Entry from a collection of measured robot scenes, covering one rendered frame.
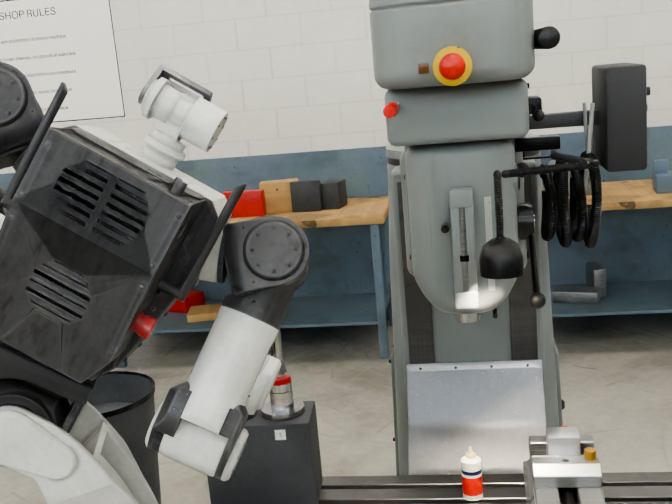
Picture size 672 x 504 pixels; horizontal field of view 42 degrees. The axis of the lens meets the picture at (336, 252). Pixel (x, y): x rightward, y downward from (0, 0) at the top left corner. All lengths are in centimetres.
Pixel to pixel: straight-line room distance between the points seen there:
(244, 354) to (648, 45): 494
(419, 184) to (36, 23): 514
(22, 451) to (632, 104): 128
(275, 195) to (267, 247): 434
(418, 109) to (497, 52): 18
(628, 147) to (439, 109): 50
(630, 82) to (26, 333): 123
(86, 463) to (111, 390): 241
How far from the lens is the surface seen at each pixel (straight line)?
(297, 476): 183
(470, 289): 156
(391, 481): 194
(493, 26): 141
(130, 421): 337
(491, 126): 151
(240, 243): 120
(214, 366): 123
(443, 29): 141
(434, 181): 156
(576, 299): 549
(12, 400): 134
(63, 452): 133
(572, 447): 178
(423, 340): 211
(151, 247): 111
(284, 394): 181
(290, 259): 119
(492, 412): 211
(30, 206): 115
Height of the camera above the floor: 179
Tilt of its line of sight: 12 degrees down
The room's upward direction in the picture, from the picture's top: 5 degrees counter-clockwise
